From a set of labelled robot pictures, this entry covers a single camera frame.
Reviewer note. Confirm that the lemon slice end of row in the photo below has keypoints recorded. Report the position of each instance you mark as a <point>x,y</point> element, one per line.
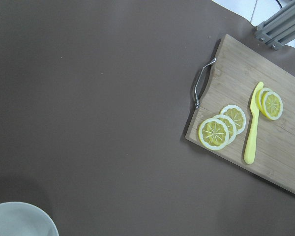
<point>213,134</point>

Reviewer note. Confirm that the lemon slice middle of row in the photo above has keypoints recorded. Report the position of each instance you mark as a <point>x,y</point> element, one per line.
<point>230,124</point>

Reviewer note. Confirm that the yellow plastic knife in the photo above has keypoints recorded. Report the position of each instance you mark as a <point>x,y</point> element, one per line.
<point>250,149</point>

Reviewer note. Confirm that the lemon slice pair under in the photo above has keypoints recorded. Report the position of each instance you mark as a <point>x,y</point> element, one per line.
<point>259,96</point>

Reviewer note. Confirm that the lemon slice pair top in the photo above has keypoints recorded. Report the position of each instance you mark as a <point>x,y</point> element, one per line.
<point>272,105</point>

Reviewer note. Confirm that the wooden cutting board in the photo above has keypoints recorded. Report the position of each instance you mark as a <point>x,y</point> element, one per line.
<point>232,79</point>

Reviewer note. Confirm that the white round bowl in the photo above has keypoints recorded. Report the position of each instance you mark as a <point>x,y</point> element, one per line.
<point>23,219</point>

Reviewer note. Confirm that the aluminium frame post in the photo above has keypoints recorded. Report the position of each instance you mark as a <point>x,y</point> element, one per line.
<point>279,29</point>

